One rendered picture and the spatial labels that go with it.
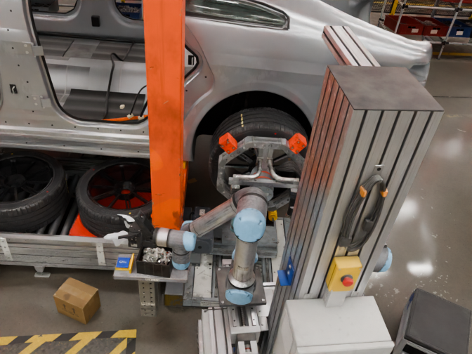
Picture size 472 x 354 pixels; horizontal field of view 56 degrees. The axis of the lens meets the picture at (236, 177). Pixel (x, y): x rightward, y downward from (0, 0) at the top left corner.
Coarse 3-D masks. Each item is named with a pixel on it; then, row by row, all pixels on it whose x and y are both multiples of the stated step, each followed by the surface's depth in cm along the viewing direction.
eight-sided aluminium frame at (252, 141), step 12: (240, 144) 261; (252, 144) 256; (264, 144) 256; (276, 144) 256; (288, 144) 259; (228, 156) 261; (300, 156) 267; (300, 168) 267; (228, 192) 280; (288, 192) 285; (276, 204) 286
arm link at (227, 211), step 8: (240, 192) 174; (248, 192) 169; (256, 192) 169; (232, 200) 177; (216, 208) 183; (224, 208) 180; (232, 208) 178; (200, 216) 190; (208, 216) 185; (216, 216) 182; (224, 216) 181; (232, 216) 181; (184, 224) 196; (192, 224) 190; (200, 224) 187; (208, 224) 185; (216, 224) 184; (200, 232) 189
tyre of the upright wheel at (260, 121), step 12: (252, 108) 274; (264, 108) 273; (228, 120) 277; (240, 120) 268; (252, 120) 264; (264, 120) 263; (276, 120) 265; (288, 120) 271; (216, 132) 280; (228, 132) 265; (240, 132) 261; (252, 132) 260; (264, 132) 261; (276, 132) 261; (288, 132) 261; (300, 132) 271; (216, 144) 269; (216, 156) 272; (216, 168) 278; (216, 180) 284
